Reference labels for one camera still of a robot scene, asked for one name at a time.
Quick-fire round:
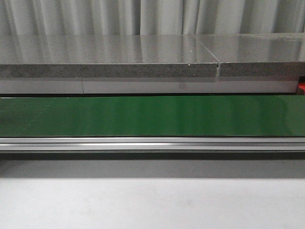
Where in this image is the grey stone slab left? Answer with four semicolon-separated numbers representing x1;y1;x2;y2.
0;35;217;78

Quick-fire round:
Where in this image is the grey stone slab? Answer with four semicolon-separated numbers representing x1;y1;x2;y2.
0;35;217;78
195;33;305;79

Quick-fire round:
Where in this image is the green conveyor belt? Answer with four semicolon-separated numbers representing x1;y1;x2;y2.
0;95;305;137

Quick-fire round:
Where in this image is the grey stone slab right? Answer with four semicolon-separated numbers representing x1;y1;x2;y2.
195;33;305;79

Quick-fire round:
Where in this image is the red object at right edge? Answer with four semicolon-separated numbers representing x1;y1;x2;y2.
297;82;305;95

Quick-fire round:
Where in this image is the grey curtain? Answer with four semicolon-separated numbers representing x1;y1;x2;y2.
0;0;305;35

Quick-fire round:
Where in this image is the aluminium conveyor side rail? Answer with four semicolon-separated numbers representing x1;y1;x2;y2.
0;137;305;152

